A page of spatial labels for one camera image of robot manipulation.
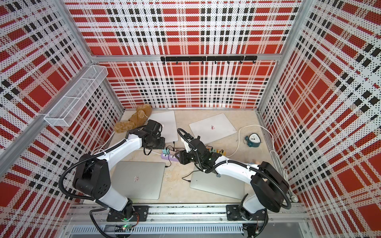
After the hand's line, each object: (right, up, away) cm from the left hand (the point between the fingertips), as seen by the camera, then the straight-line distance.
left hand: (163, 144), depth 90 cm
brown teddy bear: (-22, +16, +14) cm, 31 cm away
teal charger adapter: (+2, -4, -2) cm, 5 cm away
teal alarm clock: (+59, +2, +8) cm, 60 cm away
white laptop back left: (-2, +16, +24) cm, 29 cm away
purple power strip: (+5, -8, +1) cm, 9 cm away
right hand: (+12, -4, -10) cm, 16 cm away
